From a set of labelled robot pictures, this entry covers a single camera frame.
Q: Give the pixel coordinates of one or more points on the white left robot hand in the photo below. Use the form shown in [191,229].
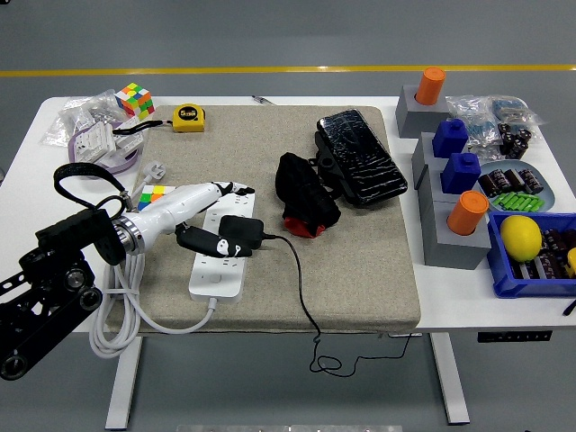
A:
[171,209]

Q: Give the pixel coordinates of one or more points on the white power strip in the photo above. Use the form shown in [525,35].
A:
[216,279]

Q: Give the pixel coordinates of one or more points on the large colourful puzzle cube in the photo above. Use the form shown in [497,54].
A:
[150,195]

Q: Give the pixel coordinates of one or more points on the small colourful puzzle cube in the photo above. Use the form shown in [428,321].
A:
[135,101]

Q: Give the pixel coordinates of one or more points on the purple tray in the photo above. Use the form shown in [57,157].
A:
[72,150]

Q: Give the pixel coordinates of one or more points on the grey-brown mat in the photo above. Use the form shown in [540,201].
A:
[270,279]

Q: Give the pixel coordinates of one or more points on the clear bag of metal parts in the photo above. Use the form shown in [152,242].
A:
[67,121]

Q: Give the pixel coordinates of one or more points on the black cloth bundle red lining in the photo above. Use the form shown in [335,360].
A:
[306,193]

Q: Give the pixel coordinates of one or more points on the silver pen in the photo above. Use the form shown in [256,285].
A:
[263,100]

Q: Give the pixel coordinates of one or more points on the white table leg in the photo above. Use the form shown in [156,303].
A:
[123,382]
[450,382]

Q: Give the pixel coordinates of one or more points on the black shiny wrapped box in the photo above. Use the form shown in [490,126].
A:
[360,157]

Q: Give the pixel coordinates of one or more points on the grey block with square hole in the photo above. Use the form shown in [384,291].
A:
[429,189]
[423,153]

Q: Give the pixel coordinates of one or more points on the grey block with round hole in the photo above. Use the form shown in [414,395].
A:
[414,117]

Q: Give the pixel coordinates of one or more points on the orange cylinder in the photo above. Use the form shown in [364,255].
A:
[468,213]
[429,87]

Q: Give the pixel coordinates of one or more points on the large grey block round hole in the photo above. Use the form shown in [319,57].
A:
[454,252]

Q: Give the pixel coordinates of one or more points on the blue square peg block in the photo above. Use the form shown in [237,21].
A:
[461,173]
[450,137]

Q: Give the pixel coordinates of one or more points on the clear bag of blue parts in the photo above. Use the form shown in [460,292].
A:
[472,117]

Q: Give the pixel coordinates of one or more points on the dark brown capacitor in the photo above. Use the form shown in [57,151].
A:
[492,183]
[513,177]
[531,180]

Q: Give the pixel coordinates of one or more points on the blue plastic bin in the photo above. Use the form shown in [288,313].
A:
[499,270]

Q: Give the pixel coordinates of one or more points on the green battery pile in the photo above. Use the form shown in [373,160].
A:
[517,201]

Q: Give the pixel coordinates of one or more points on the loose black capacitor pile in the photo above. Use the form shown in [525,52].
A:
[515,141]

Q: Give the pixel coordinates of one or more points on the yellow lemon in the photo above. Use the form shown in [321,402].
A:
[521,238]

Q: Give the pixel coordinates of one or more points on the clear bag of grey-blue parts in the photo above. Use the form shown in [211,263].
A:
[515,110]

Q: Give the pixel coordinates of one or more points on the black table control panel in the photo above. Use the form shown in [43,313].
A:
[513,336]

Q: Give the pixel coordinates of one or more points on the light blue plate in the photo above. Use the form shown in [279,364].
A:
[546,189]

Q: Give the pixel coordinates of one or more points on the dark capacitor pile in bin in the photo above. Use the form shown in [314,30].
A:
[551,261]

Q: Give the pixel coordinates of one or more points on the small yellow object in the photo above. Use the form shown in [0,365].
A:
[572,261]

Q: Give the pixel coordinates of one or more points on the black pen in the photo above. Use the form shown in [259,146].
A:
[570,308]

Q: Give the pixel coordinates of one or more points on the white wall socket panel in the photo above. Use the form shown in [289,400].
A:
[130,141]
[94,141]

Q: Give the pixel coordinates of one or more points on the black plastic bracket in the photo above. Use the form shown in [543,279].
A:
[326,164]

